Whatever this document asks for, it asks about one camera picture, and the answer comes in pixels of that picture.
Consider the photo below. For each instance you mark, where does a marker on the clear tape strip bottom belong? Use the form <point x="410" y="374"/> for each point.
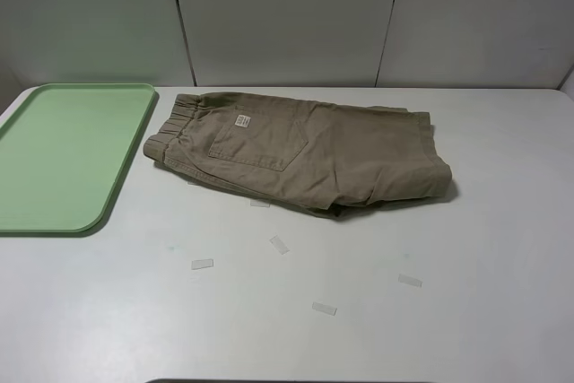
<point x="323" y="308"/>

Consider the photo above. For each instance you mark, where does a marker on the khaki shorts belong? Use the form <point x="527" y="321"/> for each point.
<point x="324" y="158"/>

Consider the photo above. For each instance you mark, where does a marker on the clear tape strip centre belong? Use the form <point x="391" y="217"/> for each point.
<point x="279" y="245"/>

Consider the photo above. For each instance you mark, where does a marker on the green plastic tray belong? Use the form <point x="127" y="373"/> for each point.
<point x="63" y="152"/>

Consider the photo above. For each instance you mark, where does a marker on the clear tape strip middle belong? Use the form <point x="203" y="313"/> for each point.
<point x="259" y="203"/>

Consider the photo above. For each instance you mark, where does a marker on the clear tape strip right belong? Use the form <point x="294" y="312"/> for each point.
<point x="406" y="279"/>

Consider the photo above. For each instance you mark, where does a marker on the clear tape strip left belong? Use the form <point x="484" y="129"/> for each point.
<point x="201" y="264"/>

